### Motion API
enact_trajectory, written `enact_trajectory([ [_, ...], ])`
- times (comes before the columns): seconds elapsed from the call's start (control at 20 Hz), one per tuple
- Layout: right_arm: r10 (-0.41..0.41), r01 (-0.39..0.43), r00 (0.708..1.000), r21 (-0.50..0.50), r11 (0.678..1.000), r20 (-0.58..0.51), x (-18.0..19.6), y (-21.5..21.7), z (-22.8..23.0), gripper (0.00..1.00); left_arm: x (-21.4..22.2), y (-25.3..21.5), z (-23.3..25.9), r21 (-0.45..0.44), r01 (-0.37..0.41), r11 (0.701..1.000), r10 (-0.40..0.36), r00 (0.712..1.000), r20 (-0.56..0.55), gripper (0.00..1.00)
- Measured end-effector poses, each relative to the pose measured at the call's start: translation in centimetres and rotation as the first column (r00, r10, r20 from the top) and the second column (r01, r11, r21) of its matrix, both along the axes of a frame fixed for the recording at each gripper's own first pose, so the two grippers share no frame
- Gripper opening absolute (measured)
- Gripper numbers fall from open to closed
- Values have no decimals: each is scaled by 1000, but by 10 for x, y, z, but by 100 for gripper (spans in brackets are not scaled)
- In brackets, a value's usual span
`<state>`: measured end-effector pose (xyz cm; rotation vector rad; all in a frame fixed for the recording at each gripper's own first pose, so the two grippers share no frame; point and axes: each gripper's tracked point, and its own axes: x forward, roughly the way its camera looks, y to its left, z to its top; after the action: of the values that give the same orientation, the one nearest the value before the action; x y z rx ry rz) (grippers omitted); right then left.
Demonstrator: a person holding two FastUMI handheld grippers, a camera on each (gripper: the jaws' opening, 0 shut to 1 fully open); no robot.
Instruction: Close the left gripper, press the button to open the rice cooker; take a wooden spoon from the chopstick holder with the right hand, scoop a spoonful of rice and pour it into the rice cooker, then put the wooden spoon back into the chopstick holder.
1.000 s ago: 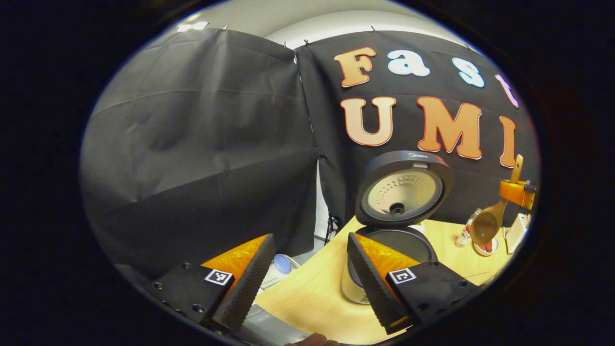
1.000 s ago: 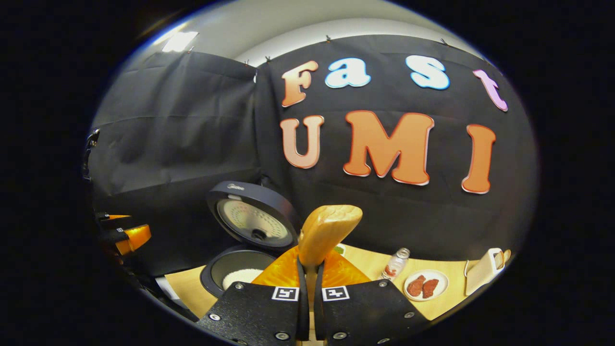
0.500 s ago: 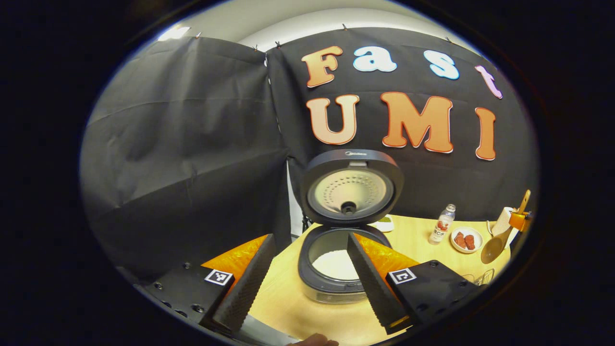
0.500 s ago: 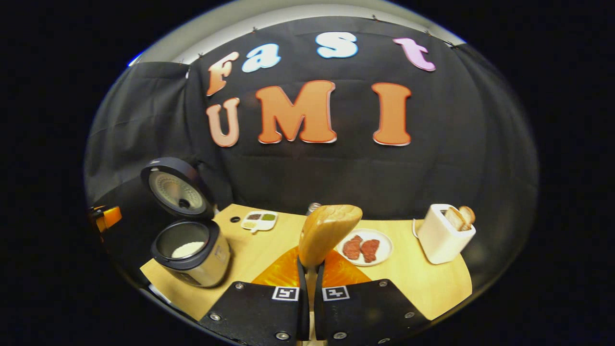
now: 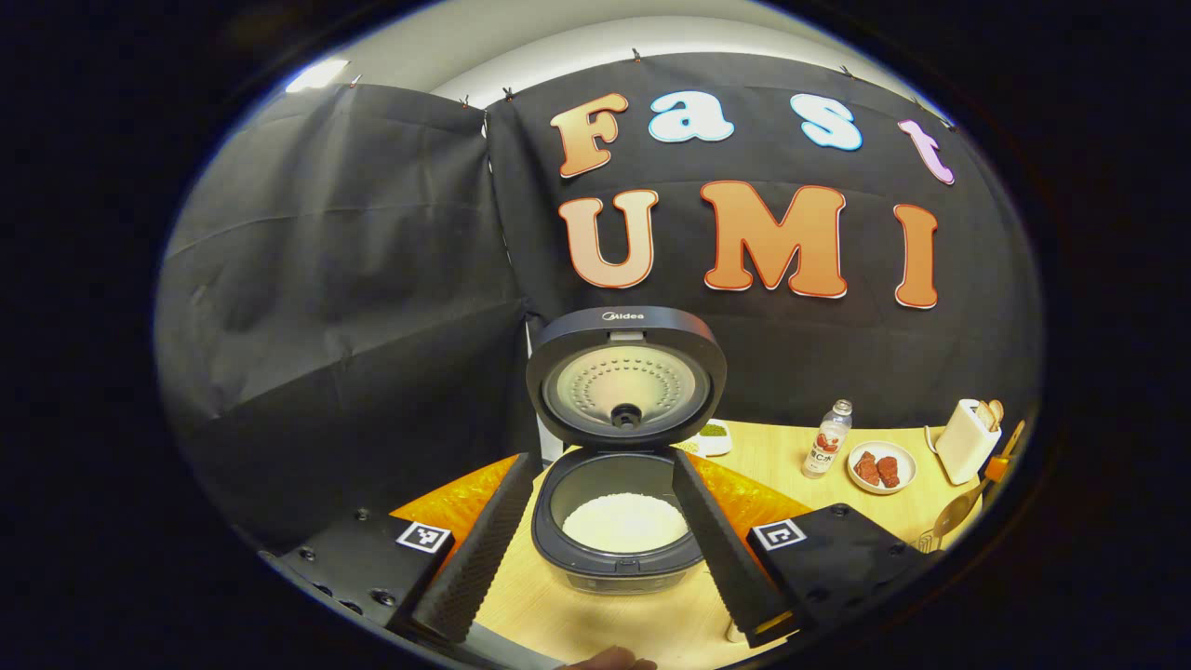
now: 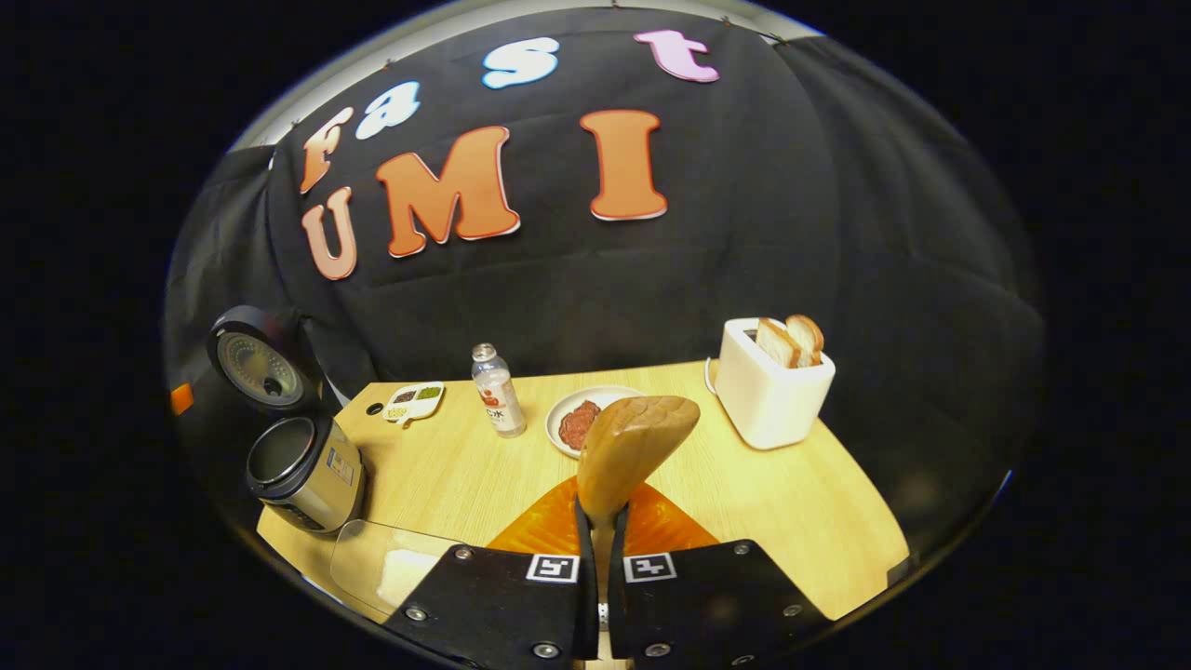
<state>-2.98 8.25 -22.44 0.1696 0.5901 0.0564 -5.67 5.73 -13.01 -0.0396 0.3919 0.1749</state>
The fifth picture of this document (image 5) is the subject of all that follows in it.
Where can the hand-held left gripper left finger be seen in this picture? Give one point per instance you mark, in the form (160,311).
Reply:
(488,558)

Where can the white toaster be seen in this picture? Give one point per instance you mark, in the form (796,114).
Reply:
(960,447)

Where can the black backdrop cloth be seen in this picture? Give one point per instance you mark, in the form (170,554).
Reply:
(326,279)

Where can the white divided grain dish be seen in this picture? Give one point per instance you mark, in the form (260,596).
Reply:
(712,439)

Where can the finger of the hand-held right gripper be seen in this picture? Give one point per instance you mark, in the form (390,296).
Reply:
(998,468)

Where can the white round plate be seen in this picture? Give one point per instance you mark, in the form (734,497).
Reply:
(907,465)

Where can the small clear drink bottle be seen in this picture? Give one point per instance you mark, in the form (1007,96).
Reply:
(826,447)

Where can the black rice cooker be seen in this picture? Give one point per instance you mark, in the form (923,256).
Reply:
(625,330)

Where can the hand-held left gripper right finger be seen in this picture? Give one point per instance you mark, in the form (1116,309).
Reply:
(721,568)

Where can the wooden spoon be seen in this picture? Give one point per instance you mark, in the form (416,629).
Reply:
(951,521)

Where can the toast bread slice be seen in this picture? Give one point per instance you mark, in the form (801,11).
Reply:
(984,416)
(996,409)

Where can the red meat slice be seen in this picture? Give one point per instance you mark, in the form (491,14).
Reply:
(889,472)
(867,468)

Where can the white rice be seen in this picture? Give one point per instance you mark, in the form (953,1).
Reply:
(625,523)

